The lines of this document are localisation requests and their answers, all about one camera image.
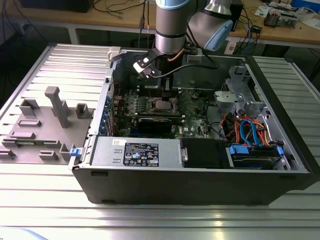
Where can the silver lidded CPU chip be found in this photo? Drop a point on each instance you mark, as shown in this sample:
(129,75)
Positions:
(160,106)

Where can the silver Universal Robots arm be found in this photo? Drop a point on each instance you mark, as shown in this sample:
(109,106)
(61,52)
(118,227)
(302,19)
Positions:
(170,25)

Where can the black RAM slot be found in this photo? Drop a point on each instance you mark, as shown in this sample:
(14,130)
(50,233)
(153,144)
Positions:
(145,87)
(145,92)

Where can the CPU socket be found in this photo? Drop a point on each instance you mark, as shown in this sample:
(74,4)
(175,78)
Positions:
(156,108)

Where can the round silver coin battery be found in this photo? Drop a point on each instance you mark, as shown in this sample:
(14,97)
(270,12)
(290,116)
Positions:
(195,95)

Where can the pale grey case latch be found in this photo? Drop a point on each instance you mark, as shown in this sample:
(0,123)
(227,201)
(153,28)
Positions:
(113,52)

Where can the green motherboard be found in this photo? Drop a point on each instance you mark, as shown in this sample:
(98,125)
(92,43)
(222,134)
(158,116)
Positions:
(192,117)

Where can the black graphics card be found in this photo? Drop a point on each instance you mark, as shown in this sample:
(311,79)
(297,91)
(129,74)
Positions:
(155,125)

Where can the wooden desk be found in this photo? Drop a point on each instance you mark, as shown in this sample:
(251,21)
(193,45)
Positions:
(112,20)

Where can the silver metal drive cage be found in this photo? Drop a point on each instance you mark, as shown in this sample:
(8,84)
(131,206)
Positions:
(235,100)

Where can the tall black box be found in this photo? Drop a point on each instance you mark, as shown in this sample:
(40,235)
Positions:
(238,15)

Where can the black drive box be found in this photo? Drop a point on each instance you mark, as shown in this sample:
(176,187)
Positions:
(202,152)

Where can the small black adapter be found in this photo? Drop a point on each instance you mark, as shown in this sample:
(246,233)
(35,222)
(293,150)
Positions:
(256,28)

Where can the silver power supply unit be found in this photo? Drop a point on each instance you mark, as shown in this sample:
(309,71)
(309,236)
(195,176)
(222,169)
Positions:
(107,152)

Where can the metal heat sink cooler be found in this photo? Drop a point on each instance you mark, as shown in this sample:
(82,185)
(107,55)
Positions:
(270,19)

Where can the black PC case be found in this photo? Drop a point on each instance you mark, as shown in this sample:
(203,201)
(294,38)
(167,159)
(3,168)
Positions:
(175,187)

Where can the blue plastic clip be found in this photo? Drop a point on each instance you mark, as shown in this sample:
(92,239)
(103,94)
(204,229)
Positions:
(75,152)

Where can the black computer box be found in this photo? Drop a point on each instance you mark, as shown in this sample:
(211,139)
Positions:
(50,5)

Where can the hard disk in blue carrier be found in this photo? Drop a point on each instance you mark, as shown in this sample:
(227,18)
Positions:
(252,157)

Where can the grey parts rack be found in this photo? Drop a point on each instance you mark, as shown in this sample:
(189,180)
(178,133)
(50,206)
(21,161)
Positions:
(37,130)

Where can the blue cardboard box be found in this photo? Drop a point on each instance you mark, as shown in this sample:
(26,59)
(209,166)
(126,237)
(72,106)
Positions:
(306,3)

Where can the green RAM stick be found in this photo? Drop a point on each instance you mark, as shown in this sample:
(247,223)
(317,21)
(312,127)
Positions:
(28,143)

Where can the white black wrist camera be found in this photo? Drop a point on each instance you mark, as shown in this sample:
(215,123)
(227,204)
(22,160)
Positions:
(143,66)

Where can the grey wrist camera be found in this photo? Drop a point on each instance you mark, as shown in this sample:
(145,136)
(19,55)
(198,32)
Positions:
(194,58)

